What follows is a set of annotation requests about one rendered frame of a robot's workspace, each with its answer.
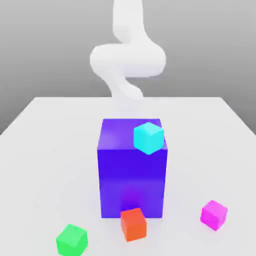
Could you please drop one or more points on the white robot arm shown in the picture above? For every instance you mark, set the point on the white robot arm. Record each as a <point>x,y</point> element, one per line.
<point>128,60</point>

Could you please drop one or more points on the small red cube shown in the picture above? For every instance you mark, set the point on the small red cube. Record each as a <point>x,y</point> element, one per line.
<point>133,225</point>

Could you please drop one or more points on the small cyan cube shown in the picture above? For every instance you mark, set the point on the small cyan cube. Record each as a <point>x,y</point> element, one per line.
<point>148,138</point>

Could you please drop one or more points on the large purple box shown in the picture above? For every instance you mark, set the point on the large purple box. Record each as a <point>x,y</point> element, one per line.
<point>132,176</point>

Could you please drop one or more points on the small magenta cube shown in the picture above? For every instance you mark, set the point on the small magenta cube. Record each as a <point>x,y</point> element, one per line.
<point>213,215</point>

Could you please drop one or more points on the small green cube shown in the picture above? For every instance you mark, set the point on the small green cube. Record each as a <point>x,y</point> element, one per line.
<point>72,241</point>

